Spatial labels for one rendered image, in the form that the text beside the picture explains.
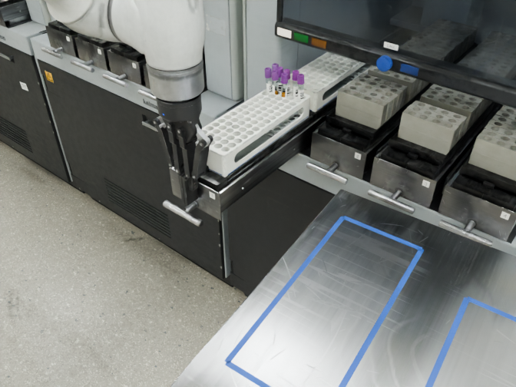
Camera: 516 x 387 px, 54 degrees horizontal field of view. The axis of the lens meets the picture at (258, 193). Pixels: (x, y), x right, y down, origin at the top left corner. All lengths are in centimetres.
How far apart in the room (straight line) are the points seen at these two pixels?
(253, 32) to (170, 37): 50
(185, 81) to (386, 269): 43
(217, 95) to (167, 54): 64
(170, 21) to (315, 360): 51
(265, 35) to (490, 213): 63
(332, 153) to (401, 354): 53
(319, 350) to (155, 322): 113
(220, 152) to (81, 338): 102
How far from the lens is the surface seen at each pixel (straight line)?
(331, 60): 133
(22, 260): 212
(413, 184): 106
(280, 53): 123
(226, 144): 97
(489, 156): 106
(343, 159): 111
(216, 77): 139
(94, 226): 216
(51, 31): 180
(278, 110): 108
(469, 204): 103
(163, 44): 78
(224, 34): 132
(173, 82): 81
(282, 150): 108
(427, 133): 108
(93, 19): 85
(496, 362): 76
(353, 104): 113
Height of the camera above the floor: 140
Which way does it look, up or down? 39 degrees down
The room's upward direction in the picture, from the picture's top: straight up
